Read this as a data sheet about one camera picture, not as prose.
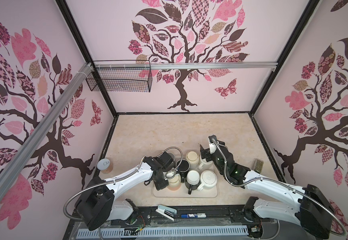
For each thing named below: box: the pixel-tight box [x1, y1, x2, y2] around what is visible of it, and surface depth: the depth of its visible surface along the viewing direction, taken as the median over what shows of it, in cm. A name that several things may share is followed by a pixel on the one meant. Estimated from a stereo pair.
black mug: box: [176, 159, 190, 183], surface depth 81 cm
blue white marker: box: [180, 213, 207, 218], surface depth 74 cm
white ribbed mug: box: [197, 170, 218, 191], surface depth 79 cm
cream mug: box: [185, 151, 200, 170], surface depth 87 cm
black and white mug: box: [185, 170, 201, 195], surface depth 79 cm
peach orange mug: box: [166, 171, 182, 191], surface depth 77 cm
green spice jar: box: [253, 158, 264, 174], surface depth 90 cm
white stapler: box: [155, 204, 178, 222], surface depth 75 cm
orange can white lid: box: [96, 158, 114, 174], surface depth 87 cm
